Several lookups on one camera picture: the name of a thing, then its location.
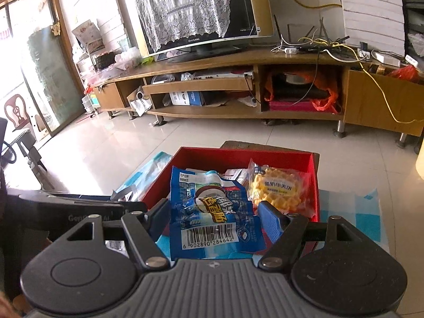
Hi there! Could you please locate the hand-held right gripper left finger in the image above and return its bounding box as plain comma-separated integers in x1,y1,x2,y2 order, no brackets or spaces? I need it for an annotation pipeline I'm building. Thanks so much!
56,198,171,271

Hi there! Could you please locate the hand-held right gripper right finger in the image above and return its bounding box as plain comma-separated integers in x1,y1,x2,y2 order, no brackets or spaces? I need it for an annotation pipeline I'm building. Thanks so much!
257,200,376,271

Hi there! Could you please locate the yellow waffle cake packet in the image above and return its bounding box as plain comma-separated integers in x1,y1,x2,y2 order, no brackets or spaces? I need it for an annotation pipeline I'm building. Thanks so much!
247,158,313,221

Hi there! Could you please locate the blue snack packet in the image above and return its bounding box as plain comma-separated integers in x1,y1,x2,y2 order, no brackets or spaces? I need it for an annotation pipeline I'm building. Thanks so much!
169,167,267,262

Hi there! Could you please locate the white brown snack packet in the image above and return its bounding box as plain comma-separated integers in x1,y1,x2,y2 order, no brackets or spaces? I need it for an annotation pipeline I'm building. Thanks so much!
219,169,250,187

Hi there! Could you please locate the red cardboard box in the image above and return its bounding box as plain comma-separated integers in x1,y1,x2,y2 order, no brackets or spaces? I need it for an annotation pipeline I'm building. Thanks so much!
142,146,321,262

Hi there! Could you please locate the blue checked tablecloth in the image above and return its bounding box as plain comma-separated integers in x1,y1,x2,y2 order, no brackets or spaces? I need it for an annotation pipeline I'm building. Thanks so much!
113,151,390,262

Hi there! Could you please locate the red wooden chair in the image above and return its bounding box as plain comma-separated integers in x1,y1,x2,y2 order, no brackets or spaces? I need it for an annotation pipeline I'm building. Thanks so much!
3,94,32,130

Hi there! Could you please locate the white plastic drawer cart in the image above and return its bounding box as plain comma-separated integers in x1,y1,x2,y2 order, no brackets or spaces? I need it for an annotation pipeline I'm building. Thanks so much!
81,94,100,116

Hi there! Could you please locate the magenta flat box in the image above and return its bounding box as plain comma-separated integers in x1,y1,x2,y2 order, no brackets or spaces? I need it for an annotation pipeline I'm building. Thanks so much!
269,100,333,114

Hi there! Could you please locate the white paper bag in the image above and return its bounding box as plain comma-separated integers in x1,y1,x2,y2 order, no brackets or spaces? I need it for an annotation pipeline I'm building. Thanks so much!
127,86,153,117

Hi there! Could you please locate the blue white box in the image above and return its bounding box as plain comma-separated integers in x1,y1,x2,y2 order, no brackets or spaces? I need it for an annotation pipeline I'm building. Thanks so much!
170,91,204,106

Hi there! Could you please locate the orange plastic bag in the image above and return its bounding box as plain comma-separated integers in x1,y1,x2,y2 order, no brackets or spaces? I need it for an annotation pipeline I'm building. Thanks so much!
263,71,342,115

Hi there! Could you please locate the silver media player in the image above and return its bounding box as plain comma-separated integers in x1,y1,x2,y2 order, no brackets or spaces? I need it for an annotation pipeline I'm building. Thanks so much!
195,71,255,81

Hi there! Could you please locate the wooden television cabinet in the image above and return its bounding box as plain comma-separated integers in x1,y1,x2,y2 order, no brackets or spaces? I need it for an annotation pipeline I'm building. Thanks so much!
93,45,424,140

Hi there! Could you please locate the black basket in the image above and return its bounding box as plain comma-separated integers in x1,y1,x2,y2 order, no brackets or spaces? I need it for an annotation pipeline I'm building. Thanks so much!
93,50,116,70

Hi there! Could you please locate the clear plastic bag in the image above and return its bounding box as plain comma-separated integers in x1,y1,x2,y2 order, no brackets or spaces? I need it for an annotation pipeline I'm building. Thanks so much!
114,47,143,70

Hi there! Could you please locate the black router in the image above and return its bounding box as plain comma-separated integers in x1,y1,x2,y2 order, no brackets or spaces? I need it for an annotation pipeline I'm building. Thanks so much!
272,15,352,54

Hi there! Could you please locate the pink white box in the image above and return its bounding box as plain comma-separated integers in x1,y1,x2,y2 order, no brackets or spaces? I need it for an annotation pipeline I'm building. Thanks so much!
72,21,103,54

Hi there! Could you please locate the white flat box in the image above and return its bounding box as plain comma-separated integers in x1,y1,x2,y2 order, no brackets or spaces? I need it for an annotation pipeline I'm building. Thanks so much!
371,51,403,67

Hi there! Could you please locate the red plastic bag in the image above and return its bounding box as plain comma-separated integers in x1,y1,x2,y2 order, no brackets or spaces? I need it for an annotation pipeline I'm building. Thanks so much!
387,64,419,81

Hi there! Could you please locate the white lace cloth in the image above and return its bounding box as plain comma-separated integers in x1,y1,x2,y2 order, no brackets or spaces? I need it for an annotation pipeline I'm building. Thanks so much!
134,0,232,54

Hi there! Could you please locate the flat screen television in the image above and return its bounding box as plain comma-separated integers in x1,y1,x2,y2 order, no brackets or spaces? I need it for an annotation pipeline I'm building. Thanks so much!
122,0,277,63

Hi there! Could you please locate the white slatted panel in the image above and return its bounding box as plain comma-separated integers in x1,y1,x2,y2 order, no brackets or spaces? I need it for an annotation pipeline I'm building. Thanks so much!
336,0,407,57

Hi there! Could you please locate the black shelf rack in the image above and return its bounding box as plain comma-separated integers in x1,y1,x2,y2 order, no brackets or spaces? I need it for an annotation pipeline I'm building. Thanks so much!
396,0,424,60

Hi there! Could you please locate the yellow cable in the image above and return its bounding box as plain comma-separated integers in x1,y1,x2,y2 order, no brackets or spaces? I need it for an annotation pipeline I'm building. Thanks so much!
281,0,424,125

